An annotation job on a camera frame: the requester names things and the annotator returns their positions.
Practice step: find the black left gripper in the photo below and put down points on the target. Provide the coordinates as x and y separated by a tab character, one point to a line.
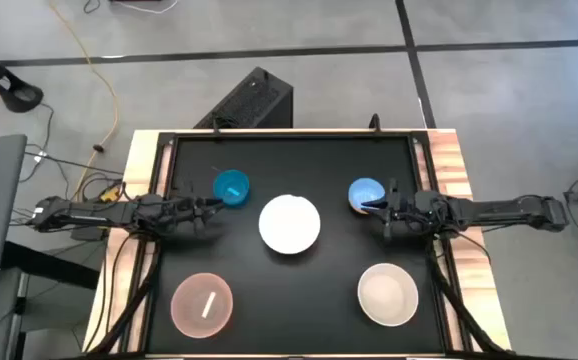
186	212

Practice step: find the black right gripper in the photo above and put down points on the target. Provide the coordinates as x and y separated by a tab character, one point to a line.
400	210

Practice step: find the teal blue plastic bowl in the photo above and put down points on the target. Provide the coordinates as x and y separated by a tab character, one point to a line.
233	186

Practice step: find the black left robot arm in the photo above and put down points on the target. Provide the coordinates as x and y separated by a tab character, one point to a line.
94	212

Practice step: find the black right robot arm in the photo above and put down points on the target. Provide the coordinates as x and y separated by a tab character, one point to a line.
499	207

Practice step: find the light blue plastic bowl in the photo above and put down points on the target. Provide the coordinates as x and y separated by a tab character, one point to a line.
366	191

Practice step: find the white plate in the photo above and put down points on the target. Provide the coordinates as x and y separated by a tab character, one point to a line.
289	224

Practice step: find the beige bowl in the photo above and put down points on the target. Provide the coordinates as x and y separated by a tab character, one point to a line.
388	295

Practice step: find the pink translucent bowl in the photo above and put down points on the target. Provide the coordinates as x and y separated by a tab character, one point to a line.
201	305

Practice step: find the yellow power connector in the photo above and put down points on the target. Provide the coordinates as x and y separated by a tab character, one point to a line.
110	194

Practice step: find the black computer tower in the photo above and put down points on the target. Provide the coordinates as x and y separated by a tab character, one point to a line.
254	102

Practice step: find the black table mat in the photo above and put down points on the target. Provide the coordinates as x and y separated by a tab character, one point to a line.
289	295

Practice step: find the black chair base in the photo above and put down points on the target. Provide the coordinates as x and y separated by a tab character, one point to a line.
11	85

